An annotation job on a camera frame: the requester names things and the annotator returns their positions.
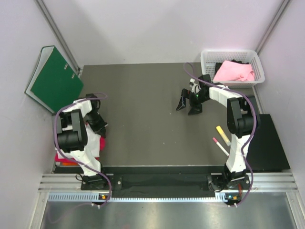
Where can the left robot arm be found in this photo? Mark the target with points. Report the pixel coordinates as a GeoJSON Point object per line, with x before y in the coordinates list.
{"type": "Point", "coordinates": [78, 130]}

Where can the green ring binder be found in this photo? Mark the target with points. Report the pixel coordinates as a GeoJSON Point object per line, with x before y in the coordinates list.
{"type": "Point", "coordinates": [53, 83]}

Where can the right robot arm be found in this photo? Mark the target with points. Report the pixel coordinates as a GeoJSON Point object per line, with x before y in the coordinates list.
{"type": "Point", "coordinates": [242, 121]}

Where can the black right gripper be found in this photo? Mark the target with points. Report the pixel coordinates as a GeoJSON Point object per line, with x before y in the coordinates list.
{"type": "Point", "coordinates": [186, 94]}

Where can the white plastic laundry basket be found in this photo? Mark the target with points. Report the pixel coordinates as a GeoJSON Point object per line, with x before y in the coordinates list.
{"type": "Point", "coordinates": [210, 57]}

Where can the yellow marker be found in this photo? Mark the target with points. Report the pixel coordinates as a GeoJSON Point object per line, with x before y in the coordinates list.
{"type": "Point", "coordinates": [223, 135]}

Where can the black t shirt in basket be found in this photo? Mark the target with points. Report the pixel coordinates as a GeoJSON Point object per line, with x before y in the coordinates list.
{"type": "Point", "coordinates": [219, 64]}

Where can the red t shirt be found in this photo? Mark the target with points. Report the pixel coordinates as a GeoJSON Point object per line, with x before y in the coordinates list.
{"type": "Point", "coordinates": [102, 145]}

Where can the orange cloth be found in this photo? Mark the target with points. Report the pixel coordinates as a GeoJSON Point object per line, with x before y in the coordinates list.
{"type": "Point", "coordinates": [69, 164]}

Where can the pink white pen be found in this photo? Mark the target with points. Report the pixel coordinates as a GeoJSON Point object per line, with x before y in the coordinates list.
{"type": "Point", "coordinates": [220, 146]}

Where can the black flat box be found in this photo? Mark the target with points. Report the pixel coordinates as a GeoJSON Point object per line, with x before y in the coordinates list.
{"type": "Point", "coordinates": [265, 152]}

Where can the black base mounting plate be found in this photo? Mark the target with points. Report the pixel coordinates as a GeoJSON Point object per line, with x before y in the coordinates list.
{"type": "Point", "coordinates": [167, 192]}

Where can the pink t shirt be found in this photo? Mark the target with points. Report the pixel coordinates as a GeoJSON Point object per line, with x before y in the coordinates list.
{"type": "Point", "coordinates": [230, 71]}

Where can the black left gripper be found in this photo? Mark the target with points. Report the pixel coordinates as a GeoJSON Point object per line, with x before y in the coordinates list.
{"type": "Point", "coordinates": [99, 129]}

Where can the aluminium frame rail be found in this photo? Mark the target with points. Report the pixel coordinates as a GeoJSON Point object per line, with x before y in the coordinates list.
{"type": "Point", "coordinates": [263, 182]}

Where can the white t shirt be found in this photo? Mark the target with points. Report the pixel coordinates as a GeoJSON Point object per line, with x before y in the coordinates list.
{"type": "Point", "coordinates": [93, 145]}

